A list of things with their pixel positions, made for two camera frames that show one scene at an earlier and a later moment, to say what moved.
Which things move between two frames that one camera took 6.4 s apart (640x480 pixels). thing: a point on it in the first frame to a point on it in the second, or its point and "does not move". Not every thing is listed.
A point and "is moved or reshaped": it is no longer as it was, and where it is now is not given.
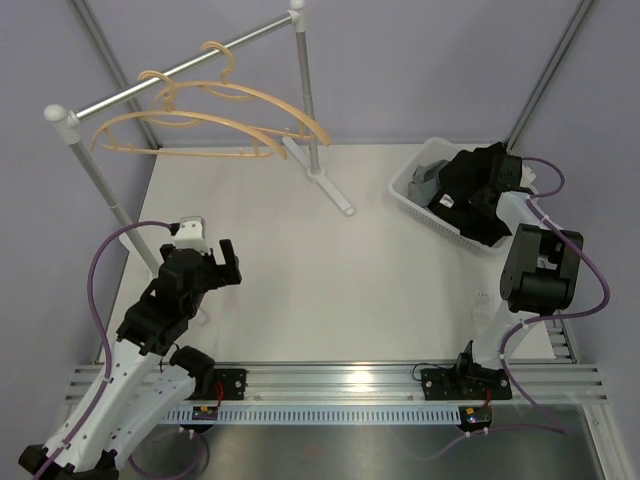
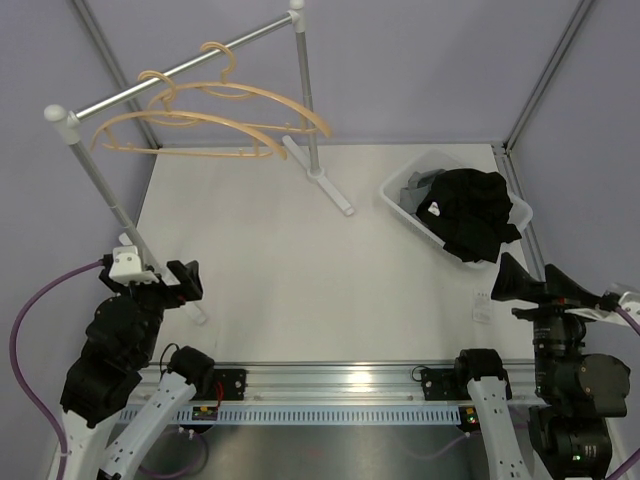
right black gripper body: [476, 199] to [553, 319]
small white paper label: [482, 305] does not move
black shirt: [462, 174] is moved or reshaped
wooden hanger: [167, 111] does not move
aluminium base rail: [565, 384] does not move
